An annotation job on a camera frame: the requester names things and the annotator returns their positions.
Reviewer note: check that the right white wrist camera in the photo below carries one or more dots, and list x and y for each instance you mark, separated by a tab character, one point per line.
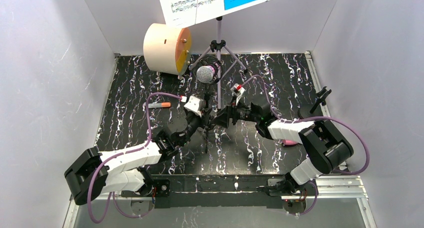
237	92

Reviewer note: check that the cream and orange drum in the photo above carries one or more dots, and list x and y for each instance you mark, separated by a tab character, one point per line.
167	49

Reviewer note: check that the black tripod mic stand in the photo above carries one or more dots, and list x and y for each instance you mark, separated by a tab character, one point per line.
207	93

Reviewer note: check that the blue mesh microphone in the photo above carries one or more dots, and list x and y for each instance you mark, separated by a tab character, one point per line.
208	73

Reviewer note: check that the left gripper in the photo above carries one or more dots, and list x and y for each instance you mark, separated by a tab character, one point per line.
202	121

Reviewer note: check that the silver tripod music stand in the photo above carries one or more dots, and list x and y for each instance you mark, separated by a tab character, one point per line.
216	47

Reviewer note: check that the pink microphone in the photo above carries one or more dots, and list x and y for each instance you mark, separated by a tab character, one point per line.
289	143

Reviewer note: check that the black round-base mic stand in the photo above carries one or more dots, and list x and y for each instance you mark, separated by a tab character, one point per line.
312	110

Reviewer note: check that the white sheet music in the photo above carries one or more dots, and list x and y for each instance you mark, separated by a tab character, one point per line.
186	13

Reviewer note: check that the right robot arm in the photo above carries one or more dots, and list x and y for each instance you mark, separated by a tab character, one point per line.
324	144

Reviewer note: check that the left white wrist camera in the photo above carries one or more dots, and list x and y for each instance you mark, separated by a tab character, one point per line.
193	105

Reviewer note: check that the aluminium frame rail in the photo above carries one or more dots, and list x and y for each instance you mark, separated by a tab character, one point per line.
250	190

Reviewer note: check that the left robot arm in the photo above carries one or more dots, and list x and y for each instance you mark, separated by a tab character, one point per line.
96	172

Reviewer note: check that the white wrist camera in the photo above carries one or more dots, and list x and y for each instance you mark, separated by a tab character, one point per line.
237	92
193	105

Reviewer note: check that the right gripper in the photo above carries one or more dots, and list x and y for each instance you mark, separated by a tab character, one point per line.
233	114

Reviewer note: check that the orange and grey marker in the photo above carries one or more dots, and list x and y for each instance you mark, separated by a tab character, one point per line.
159	105

